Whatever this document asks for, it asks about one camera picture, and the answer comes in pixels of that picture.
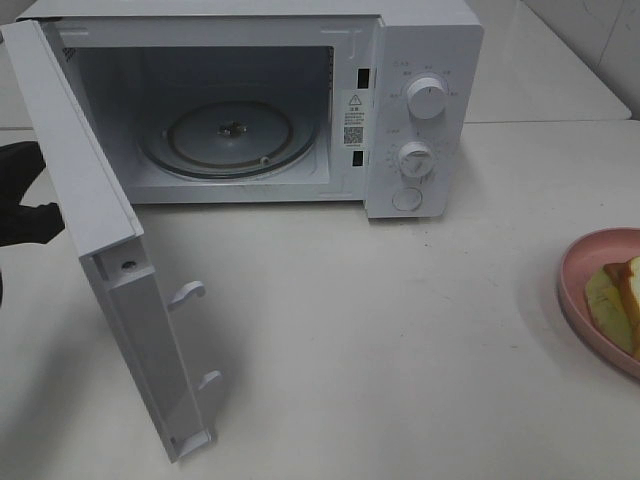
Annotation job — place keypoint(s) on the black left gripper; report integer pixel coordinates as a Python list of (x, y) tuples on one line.
[(21, 164)]

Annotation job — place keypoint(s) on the white microwave door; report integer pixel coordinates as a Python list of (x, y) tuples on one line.
[(105, 231)]

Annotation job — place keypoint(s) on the round white door button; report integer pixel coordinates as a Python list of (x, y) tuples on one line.
[(407, 199)]

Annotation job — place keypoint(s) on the white timer knob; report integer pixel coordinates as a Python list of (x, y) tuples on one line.
[(416, 159)]

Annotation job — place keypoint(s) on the pink round plate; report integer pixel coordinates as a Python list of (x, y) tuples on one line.
[(579, 262)]

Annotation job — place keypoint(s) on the toast ham cheese sandwich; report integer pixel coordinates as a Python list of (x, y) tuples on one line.
[(612, 295)]

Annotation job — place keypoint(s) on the glass microwave turntable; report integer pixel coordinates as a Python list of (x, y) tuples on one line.
[(227, 140)]

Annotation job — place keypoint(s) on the white microwave oven body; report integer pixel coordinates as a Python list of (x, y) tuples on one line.
[(349, 61)]

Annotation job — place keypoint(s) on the white upper power knob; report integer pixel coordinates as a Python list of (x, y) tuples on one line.
[(426, 96)]

